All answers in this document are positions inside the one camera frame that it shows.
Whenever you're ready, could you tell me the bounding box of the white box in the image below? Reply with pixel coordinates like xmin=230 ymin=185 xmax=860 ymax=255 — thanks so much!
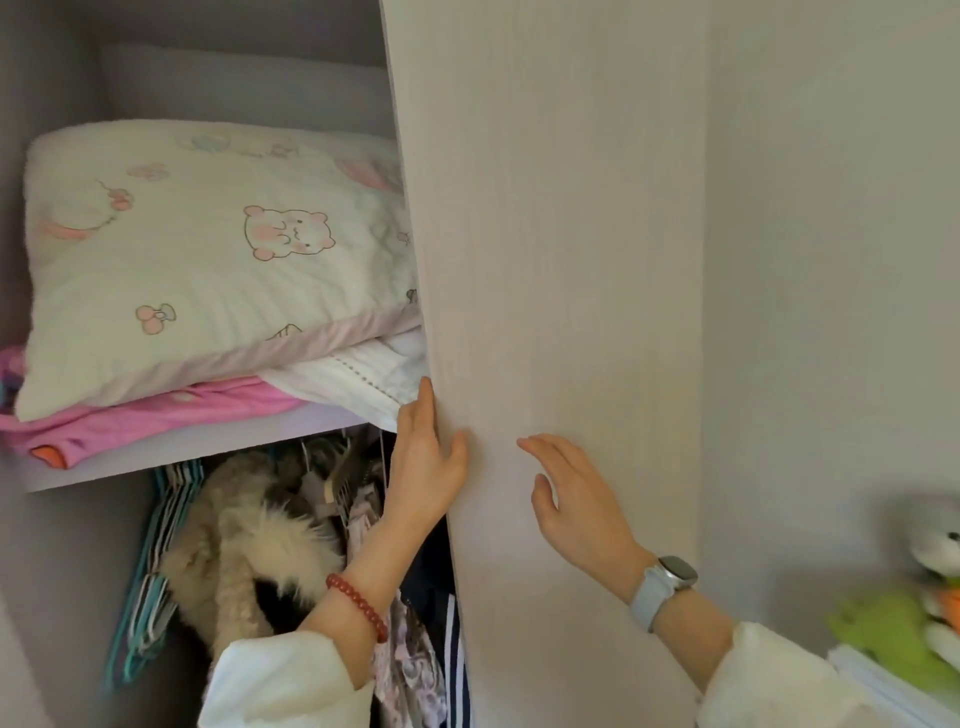
xmin=823 ymin=643 xmax=960 ymax=728

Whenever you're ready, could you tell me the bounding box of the floral patterned garment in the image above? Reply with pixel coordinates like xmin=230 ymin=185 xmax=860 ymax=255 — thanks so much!
xmin=343 ymin=480 xmax=453 ymax=728

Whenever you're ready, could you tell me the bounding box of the person's left forearm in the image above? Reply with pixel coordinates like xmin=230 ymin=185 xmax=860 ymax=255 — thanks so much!
xmin=197 ymin=519 xmax=412 ymax=728

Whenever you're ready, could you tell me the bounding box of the beige fur coat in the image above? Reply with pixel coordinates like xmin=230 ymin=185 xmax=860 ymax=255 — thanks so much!
xmin=156 ymin=448 xmax=351 ymax=665

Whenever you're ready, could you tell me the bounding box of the person's right hand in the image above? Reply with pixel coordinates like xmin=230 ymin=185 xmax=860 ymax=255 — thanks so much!
xmin=516 ymin=432 xmax=656 ymax=603

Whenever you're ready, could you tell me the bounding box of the cream bear print pillow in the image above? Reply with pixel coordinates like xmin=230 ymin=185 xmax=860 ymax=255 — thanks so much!
xmin=15 ymin=120 xmax=425 ymax=423

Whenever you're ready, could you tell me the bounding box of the bunch of teal clothes hangers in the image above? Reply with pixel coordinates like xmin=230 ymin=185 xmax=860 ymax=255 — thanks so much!
xmin=103 ymin=459 xmax=208 ymax=693

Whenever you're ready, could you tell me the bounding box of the navy garment with white stripes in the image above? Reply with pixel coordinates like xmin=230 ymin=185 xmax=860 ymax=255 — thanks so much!
xmin=403 ymin=517 xmax=475 ymax=728

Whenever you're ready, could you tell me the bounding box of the red bead bracelet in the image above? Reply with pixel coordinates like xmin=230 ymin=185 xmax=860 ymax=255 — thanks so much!
xmin=324 ymin=573 xmax=391 ymax=645

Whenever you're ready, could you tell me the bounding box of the person's right forearm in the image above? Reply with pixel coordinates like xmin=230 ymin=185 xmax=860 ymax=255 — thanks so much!
xmin=645 ymin=586 xmax=871 ymax=728

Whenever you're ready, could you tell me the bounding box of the grey white plush toy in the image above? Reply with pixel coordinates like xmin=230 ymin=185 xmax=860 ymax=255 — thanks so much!
xmin=898 ymin=493 xmax=960 ymax=676

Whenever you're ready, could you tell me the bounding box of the grey band smartwatch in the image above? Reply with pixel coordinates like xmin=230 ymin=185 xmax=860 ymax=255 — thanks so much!
xmin=627 ymin=555 xmax=699 ymax=636

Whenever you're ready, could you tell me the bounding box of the bunch of grey metal hangers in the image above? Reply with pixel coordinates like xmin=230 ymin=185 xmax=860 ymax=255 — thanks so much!
xmin=298 ymin=426 xmax=393 ymax=528

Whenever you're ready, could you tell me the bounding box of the grey wardrobe with shelf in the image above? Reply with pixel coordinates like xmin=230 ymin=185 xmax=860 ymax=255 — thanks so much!
xmin=0 ymin=0 xmax=466 ymax=728

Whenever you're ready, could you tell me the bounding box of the green plush toy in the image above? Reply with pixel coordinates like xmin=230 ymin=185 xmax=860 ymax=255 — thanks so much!
xmin=826 ymin=591 xmax=960 ymax=693

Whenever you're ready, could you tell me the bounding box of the pink folded blanket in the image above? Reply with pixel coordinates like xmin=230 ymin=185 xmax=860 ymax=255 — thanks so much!
xmin=0 ymin=346 xmax=310 ymax=471

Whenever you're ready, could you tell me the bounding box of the person's left hand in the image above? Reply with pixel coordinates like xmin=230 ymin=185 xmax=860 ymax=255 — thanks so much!
xmin=378 ymin=375 xmax=471 ymax=546

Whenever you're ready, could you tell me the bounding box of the white folded cloth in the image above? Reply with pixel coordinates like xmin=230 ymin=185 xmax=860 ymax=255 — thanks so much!
xmin=258 ymin=328 xmax=431 ymax=435

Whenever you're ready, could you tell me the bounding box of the light wood wardrobe door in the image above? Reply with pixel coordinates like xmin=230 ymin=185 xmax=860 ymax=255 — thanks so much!
xmin=378 ymin=0 xmax=714 ymax=728

